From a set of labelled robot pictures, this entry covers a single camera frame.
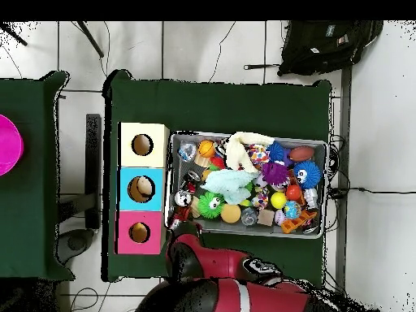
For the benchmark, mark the black panel on stand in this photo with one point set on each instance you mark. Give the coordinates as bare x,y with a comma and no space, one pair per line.
93,162

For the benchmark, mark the brown toy football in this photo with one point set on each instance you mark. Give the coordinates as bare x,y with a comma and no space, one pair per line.
301,153

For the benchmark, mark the cream waffle cloth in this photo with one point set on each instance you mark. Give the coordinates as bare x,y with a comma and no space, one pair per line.
239,149

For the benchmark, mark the blue green globe ball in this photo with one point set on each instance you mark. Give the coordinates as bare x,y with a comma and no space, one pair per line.
292,209

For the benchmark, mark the pink plastic bowl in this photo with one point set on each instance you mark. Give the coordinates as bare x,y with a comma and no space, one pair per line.
9,146

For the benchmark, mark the yellow ball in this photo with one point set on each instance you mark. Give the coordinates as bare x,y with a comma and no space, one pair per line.
278,200

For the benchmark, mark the blue spiky ball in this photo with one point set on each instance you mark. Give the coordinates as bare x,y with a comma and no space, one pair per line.
310,174

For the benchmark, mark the green spiky monster toy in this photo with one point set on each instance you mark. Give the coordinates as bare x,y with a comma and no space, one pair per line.
208,206

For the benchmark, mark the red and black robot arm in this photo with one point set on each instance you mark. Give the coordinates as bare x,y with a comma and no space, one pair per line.
211,260

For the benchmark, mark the black tripod leg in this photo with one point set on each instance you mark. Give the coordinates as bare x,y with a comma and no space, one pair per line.
14,35
91,39

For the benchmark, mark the yellow duck plush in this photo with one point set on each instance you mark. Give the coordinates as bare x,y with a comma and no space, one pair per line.
139,226

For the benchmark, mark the grey metal rail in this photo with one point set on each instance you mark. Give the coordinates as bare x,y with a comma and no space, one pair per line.
345,113

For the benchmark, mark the round orange sponge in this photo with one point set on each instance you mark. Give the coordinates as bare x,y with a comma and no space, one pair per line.
230,213

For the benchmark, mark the silver mesh bin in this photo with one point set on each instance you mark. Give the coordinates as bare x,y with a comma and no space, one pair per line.
227,229

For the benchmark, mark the dark green tablecloth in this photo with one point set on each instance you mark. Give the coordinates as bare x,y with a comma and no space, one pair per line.
227,104
32,211

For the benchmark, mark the striped tiger plush toy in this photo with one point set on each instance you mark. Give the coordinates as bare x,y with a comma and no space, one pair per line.
183,211

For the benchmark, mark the orange toy basketball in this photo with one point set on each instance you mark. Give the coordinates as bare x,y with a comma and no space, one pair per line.
207,148

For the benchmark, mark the purple spiky monster toy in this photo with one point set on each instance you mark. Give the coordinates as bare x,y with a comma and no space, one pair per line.
275,172

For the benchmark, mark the black backpack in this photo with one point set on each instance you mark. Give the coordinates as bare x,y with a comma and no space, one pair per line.
318,48

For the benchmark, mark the mint waffle cloth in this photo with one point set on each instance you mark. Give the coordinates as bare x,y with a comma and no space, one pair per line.
227,183

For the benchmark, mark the wooden box with three holes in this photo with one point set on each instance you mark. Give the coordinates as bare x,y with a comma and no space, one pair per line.
156,159

